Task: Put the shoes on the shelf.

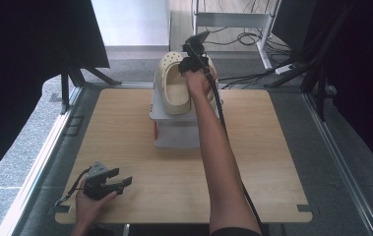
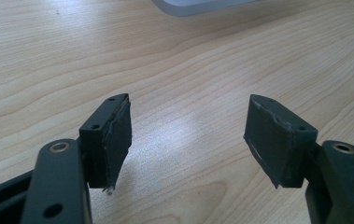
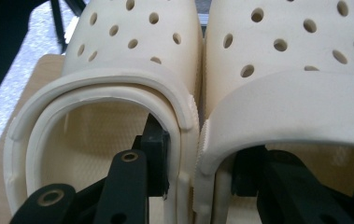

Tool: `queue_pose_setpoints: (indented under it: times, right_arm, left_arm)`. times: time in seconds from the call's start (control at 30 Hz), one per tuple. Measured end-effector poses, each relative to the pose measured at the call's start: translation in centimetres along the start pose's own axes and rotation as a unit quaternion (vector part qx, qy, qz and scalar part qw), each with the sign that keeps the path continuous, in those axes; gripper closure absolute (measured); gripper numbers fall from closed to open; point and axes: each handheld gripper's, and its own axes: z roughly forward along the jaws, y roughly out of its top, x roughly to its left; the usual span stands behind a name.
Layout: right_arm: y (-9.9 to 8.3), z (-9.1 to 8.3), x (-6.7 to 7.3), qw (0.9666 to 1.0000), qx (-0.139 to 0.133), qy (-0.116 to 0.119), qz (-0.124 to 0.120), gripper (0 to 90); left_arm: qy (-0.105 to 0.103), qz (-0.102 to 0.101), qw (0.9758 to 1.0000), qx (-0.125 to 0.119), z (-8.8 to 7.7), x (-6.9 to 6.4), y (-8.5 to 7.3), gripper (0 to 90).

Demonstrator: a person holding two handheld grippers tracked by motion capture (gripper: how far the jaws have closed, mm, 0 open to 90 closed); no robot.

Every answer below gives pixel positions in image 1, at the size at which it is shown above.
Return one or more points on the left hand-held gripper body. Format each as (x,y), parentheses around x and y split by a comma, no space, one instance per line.
(97,183)

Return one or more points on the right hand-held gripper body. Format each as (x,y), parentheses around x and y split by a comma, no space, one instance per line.
(192,64)

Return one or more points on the cream clog shoe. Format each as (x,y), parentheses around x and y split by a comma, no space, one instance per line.
(174,95)

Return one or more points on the person's right hand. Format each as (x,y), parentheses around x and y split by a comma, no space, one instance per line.
(198,83)

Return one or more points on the person's left hand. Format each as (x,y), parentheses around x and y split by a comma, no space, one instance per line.
(89,209)

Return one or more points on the black tape marker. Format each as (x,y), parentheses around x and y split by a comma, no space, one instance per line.
(63,209)
(304,208)

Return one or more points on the white power strip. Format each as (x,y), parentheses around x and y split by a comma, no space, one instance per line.
(284,69)

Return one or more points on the black screen stand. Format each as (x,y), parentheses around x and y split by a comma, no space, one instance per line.
(72,75)

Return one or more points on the black monitor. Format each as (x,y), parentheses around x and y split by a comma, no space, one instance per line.
(292,23)

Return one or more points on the black tripod stand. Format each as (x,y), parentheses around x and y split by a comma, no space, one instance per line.
(308,62)

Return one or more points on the large dark screen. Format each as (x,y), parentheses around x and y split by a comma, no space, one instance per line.
(26,65)

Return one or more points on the dark curtain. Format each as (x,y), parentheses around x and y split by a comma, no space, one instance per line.
(367,82)

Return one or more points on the white metal frame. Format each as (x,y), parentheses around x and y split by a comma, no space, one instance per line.
(233,19)

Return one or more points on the aluminium frame rail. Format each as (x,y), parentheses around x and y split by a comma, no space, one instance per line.
(33,170)
(341,164)

